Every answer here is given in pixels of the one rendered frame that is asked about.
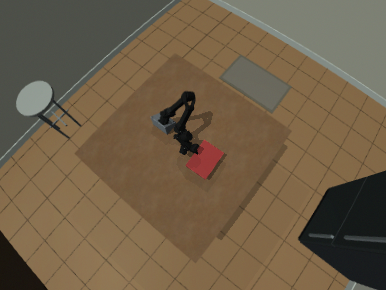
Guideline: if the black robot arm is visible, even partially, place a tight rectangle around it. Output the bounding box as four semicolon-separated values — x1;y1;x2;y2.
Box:
158;91;196;155

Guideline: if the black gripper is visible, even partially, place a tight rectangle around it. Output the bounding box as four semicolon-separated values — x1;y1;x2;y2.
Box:
180;141;199;154

